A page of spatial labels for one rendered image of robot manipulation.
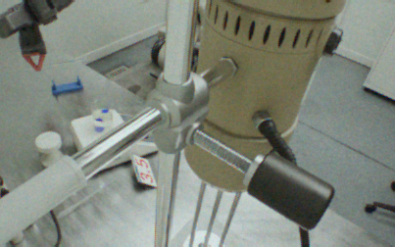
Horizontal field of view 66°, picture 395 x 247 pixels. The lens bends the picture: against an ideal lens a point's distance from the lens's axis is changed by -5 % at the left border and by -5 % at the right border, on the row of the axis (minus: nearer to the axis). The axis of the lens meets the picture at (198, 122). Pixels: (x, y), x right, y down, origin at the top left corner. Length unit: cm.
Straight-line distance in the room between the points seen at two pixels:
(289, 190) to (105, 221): 62
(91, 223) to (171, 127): 59
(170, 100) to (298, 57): 10
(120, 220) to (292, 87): 58
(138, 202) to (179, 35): 64
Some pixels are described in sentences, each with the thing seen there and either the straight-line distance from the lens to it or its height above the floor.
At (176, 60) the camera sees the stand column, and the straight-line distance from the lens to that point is 16.
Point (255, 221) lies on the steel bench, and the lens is 78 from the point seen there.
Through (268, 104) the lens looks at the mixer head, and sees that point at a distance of 24.
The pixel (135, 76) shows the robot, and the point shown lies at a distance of 186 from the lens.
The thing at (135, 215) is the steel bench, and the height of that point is 75.
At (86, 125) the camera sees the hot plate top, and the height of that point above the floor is 84.
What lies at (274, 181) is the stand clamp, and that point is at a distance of 17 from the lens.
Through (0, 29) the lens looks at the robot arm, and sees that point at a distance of 93.
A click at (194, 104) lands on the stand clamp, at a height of 127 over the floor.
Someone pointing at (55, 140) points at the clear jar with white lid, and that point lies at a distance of 82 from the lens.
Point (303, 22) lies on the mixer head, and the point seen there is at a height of 131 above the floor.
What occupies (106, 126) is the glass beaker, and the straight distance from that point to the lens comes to 78.
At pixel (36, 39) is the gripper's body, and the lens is 99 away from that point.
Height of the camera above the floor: 138
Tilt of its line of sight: 40 degrees down
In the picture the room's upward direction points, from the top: 9 degrees clockwise
